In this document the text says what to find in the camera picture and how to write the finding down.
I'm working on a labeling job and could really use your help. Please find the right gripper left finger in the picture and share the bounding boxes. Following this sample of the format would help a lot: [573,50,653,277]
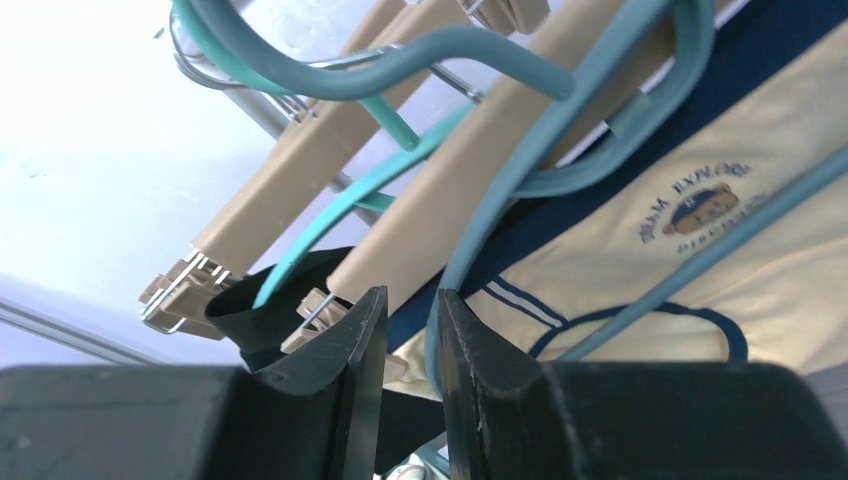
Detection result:
[1,287,388,479]

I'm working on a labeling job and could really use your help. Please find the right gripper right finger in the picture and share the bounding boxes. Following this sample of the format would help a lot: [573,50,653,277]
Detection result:
[437,290,847,479]

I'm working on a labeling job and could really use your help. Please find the wooden clip hanger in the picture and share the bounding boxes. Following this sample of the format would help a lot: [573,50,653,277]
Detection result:
[257,1,676,333]

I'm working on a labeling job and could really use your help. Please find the white black underwear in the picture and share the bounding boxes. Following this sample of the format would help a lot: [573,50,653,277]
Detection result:
[384,446,450,480]

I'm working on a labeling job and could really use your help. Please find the teal plastic hanger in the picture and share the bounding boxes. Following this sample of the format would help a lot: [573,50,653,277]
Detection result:
[170,0,478,311]

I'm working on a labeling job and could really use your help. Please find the black garment on rack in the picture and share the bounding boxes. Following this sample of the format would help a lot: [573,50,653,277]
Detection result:
[204,247,445,474]

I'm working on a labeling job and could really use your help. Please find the wooden hangers at back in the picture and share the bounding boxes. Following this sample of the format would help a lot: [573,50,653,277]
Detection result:
[138,0,551,342]

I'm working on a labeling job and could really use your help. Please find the white clothes rack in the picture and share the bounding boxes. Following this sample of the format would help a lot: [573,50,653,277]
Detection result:
[167,7,381,225]

